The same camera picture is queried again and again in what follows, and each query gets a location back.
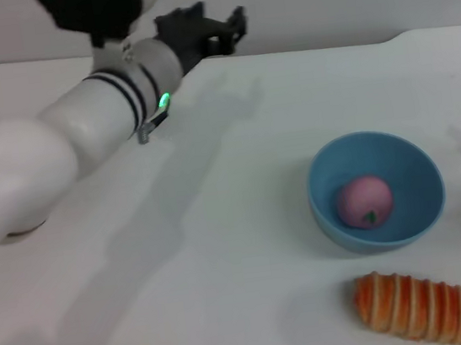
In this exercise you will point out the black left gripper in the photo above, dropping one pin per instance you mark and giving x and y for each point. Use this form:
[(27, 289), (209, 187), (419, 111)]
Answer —
[(195, 36)]

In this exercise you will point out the blue bowl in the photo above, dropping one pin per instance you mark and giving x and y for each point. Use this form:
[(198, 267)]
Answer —
[(418, 207)]

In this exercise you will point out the pink toy peach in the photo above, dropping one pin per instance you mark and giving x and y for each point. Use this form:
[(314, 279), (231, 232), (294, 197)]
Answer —
[(361, 200)]

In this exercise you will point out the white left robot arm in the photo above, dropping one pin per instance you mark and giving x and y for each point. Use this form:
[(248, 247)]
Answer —
[(41, 155)]

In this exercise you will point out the orange striped toy bread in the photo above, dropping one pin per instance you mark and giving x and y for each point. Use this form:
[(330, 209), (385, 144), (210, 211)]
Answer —
[(422, 309)]

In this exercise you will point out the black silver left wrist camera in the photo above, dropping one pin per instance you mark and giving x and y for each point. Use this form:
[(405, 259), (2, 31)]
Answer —
[(94, 7)]

